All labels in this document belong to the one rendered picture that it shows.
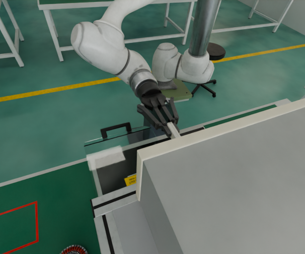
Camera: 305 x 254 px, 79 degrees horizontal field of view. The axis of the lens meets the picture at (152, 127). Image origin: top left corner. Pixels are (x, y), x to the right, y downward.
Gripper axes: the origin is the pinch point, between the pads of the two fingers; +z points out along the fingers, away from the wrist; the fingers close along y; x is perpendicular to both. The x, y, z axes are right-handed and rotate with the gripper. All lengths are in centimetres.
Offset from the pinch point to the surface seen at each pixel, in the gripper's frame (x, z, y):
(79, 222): -43, 0, 35
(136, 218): -6.7, 15.1, 16.4
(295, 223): 13.4, 28.3, -2.3
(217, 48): -63, -137, -140
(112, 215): -6.6, 12.4, 21.4
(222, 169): 13.5, 17.8, 2.5
